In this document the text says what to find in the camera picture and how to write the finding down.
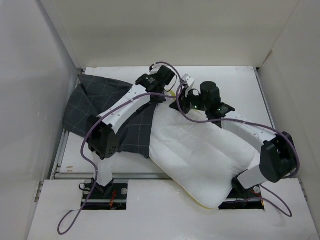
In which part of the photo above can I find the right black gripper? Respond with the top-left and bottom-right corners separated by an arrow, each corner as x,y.
169,87 -> 209,116

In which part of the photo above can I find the white pillow yellow edge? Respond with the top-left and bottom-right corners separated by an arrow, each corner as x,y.
149,102 -> 259,209

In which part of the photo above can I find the dark grey checked pillowcase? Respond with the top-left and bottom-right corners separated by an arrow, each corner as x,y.
62,74 -> 161,159

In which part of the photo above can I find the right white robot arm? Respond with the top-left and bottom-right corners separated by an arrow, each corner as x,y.
170,80 -> 300,197

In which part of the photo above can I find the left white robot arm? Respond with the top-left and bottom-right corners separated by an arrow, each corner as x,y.
86,65 -> 175,199

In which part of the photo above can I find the front white foam board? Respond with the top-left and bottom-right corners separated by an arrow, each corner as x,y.
28,179 -> 318,240

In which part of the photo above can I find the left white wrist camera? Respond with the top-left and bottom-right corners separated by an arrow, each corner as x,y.
149,63 -> 162,75

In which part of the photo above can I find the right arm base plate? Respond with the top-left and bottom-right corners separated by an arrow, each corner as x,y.
218,185 -> 265,210

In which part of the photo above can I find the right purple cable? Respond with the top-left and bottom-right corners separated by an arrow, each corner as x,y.
176,83 -> 301,218

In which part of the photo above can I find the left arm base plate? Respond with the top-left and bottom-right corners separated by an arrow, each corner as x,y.
78,182 -> 128,211

